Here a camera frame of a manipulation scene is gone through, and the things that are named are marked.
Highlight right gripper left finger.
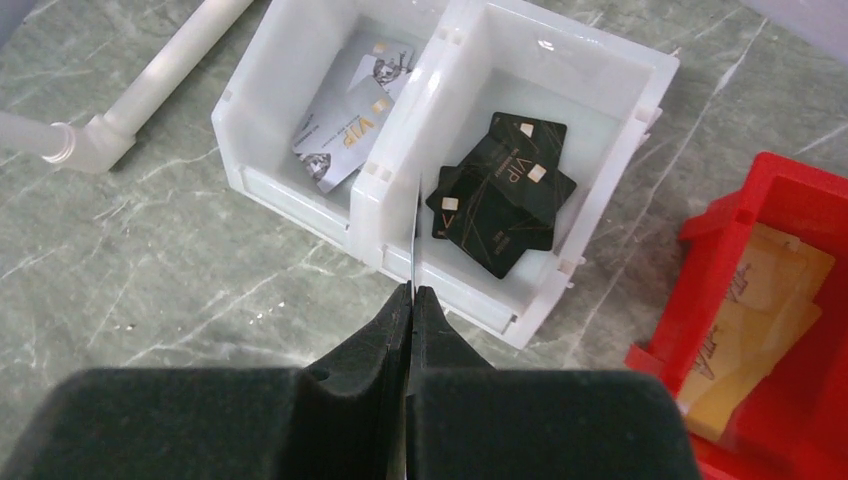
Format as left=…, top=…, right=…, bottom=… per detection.
left=1, top=284, right=412, bottom=479

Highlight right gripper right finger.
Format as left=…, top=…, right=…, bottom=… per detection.
left=407, top=287, right=700, bottom=479

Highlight silver grey credit card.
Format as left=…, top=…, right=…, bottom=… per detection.
left=409, top=177, right=423, bottom=305

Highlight black credit card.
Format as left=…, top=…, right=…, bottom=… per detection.
left=462, top=112, right=576, bottom=228

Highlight black holder in tray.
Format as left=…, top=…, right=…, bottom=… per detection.
left=426, top=166, right=554, bottom=279

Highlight cards in white tray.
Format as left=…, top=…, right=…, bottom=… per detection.
left=292, top=31, right=416, bottom=193

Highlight orange card in bin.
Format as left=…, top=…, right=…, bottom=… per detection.
left=677, top=223, right=836, bottom=443

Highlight white divided tray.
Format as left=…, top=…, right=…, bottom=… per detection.
left=211, top=1, right=680, bottom=349

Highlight red plastic bin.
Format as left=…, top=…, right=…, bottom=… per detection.
left=626, top=152, right=847, bottom=479

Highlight white pvc pipe frame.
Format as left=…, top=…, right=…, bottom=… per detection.
left=0, top=0, right=256, bottom=176

